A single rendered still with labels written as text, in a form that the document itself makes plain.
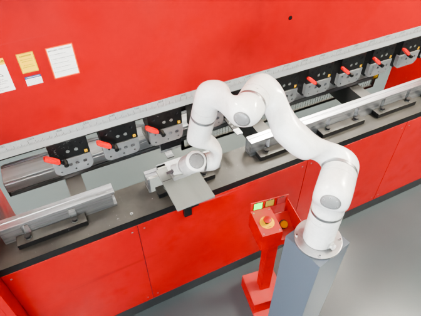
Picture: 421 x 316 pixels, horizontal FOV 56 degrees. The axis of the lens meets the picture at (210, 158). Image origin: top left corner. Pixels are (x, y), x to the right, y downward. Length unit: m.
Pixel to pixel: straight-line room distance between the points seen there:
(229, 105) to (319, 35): 0.79
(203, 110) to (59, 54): 0.50
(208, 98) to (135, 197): 0.81
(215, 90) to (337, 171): 0.47
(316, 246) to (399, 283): 1.36
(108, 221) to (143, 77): 0.71
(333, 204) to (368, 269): 1.61
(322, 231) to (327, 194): 0.27
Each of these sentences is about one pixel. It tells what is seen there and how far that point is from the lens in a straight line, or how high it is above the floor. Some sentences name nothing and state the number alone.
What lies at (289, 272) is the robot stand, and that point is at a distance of 1.80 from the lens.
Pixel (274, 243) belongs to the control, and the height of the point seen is 0.69.
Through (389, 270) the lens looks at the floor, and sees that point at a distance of 2.93.
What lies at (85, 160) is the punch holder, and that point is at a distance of 1.68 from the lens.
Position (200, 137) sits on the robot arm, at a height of 1.40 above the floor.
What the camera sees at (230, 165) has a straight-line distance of 2.05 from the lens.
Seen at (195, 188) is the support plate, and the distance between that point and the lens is 1.78.
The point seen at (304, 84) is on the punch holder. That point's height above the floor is 1.25.
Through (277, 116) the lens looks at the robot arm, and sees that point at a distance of 1.28.
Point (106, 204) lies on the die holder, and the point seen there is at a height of 0.90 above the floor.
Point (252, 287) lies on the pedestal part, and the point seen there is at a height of 0.12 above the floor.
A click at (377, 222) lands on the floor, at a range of 3.13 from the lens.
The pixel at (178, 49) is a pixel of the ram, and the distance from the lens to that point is 1.52.
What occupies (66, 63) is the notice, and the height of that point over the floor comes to 1.65.
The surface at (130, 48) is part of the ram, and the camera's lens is 1.45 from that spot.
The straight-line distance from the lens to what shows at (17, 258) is 1.90.
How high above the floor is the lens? 2.34
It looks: 45 degrees down
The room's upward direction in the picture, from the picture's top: straight up
